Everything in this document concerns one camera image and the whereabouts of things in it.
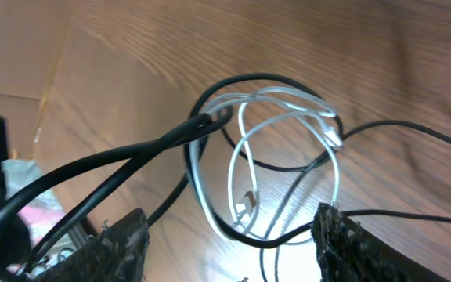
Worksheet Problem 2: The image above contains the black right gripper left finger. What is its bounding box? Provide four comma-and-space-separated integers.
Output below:
34, 208, 150, 282

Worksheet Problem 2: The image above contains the white usb cable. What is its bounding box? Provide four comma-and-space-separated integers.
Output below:
188, 85, 345, 246

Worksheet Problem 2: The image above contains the thin black cable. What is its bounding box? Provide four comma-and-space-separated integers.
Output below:
219, 119, 451, 282

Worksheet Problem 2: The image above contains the black usb cable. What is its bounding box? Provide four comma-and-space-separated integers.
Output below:
0, 72, 346, 271

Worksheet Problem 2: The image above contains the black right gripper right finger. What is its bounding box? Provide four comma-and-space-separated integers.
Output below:
311, 204, 447, 282

